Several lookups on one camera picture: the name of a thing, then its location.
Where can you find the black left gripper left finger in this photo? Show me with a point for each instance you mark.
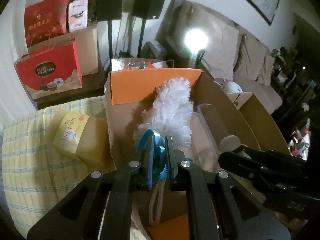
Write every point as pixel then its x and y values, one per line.
pixel 142 167

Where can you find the clear plastic bag of items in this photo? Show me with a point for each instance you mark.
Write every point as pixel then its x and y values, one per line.
pixel 137 63

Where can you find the orange cardboard box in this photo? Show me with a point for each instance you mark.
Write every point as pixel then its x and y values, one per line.
pixel 129 92

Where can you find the clear plastic container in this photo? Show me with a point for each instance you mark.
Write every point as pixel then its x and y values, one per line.
pixel 207 131

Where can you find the white feather shuttlecock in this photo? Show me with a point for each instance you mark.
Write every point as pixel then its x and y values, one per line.
pixel 229 143

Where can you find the black speaker on stand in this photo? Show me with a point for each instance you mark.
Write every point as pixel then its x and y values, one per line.
pixel 146 10
pixel 109 11

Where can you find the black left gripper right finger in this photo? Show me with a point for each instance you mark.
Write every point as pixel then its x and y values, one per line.
pixel 174 159

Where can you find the brown sofa with cushions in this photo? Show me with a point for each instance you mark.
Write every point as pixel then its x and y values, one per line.
pixel 231 54

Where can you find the black lamp device with light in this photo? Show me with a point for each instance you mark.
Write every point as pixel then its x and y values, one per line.
pixel 195 40

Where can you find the white helmet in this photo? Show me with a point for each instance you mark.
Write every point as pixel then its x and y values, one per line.
pixel 230 87

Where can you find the left black speaker on stand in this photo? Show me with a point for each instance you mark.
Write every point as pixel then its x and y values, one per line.
pixel 109 11

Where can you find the blue silicone funnel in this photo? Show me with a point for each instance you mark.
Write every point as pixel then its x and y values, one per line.
pixel 159 158

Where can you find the sponge block with yellow label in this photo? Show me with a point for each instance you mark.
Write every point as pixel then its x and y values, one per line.
pixel 81 137

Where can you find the red Chinese gift bag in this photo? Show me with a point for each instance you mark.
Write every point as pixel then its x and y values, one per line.
pixel 45 20

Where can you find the yellow checkered tablecloth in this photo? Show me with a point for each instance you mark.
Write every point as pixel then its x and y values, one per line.
pixel 36 177

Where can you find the right black speaker on stand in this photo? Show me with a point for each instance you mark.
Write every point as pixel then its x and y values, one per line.
pixel 146 10

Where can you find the large brown cardboard box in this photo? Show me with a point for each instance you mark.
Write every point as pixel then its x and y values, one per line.
pixel 263 126

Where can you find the pink white paper package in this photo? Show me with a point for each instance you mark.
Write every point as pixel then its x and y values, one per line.
pixel 77 15

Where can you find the red Ferrero gift bag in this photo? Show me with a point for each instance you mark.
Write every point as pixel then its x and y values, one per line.
pixel 50 70

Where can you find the white feather duster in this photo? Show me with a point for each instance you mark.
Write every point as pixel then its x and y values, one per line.
pixel 169 115

